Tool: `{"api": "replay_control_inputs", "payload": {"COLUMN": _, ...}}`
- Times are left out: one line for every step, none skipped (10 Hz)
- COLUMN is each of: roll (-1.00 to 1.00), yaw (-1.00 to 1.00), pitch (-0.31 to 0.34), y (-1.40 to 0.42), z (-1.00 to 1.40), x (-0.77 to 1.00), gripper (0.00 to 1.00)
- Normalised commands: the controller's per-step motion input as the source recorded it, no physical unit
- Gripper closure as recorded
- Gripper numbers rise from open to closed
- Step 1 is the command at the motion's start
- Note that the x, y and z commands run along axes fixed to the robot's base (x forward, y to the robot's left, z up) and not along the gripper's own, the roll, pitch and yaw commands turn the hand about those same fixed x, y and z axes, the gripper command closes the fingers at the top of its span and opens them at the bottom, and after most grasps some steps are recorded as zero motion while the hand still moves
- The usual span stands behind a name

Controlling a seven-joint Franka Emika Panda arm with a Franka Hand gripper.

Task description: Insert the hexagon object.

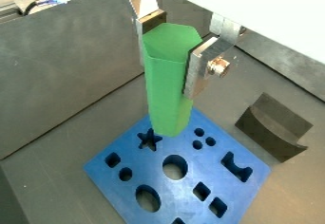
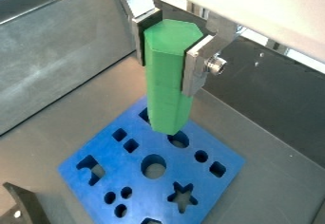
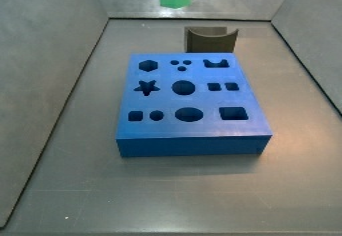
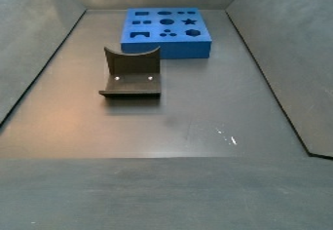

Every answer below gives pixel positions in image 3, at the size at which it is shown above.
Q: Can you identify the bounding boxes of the blue shape sorter block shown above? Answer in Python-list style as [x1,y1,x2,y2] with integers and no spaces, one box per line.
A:
[117,53,273,157]

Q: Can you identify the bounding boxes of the dark curved holder bracket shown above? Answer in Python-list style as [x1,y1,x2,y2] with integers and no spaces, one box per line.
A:
[185,26,240,53]

